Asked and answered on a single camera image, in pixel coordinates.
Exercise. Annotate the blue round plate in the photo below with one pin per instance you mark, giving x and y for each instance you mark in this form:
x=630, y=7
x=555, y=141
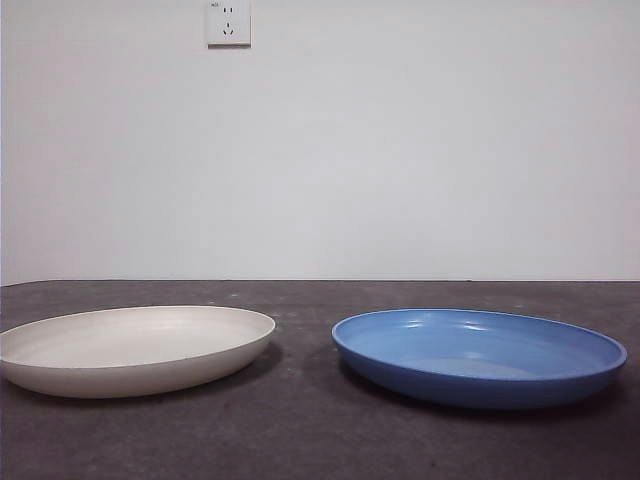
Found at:
x=475, y=350

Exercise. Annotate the white round plate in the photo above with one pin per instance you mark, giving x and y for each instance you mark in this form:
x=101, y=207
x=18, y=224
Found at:
x=125, y=345

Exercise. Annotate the white wall socket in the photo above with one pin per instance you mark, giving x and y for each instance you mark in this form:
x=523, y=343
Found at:
x=229, y=25

